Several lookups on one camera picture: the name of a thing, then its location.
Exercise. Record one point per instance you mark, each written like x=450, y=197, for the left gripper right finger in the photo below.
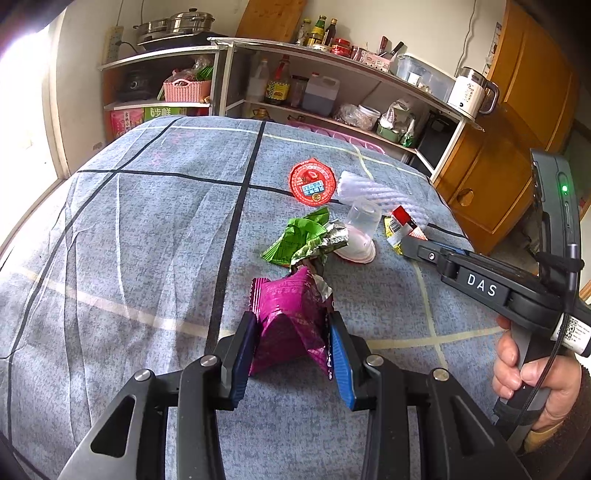
x=457, y=440

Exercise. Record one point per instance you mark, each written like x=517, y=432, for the clear plastic storage container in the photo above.
x=425, y=76

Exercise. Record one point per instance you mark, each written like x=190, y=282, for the wooden cutting board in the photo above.
x=274, y=20

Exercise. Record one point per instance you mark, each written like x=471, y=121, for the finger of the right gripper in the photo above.
x=445, y=246
x=424, y=250

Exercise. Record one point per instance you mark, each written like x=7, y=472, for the green foil snack wrapper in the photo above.
x=311, y=237

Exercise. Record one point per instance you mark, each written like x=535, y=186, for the red lidded jar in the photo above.
x=341, y=47

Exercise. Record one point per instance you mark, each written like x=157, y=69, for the pink storage box lid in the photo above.
x=336, y=135

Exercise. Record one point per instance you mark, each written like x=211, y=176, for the green cardboard box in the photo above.
x=150, y=113

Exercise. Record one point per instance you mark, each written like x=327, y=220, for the soy sauce bottle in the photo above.
x=278, y=87

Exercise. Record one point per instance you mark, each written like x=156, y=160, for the magenta snack wrapper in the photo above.
x=293, y=320

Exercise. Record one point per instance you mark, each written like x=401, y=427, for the white electric kettle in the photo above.
x=473, y=94

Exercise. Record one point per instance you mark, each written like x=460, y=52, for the red lidded jelly cup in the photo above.
x=312, y=183

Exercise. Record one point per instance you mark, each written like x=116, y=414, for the steel steamer pot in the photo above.
x=185, y=24

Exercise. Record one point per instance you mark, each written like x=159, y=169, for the yellow cooking oil bottle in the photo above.
x=261, y=114

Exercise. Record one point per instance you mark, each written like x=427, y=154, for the white metal shelf unit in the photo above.
x=373, y=105

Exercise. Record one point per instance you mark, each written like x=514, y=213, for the white power strip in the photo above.
x=112, y=42

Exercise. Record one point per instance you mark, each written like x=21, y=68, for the wooden door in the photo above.
x=487, y=180

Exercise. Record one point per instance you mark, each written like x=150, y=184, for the person's right hand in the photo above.
x=563, y=379

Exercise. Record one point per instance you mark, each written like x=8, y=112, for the blue plaid tablecloth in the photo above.
x=149, y=250

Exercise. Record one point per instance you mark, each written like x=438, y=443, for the dark vinegar jug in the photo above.
x=320, y=94

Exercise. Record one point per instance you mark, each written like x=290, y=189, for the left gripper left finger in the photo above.
x=128, y=440

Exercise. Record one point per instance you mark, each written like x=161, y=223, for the pink woven basket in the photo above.
x=185, y=91

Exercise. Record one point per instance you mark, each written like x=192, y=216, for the clear plastic cup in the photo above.
x=362, y=223

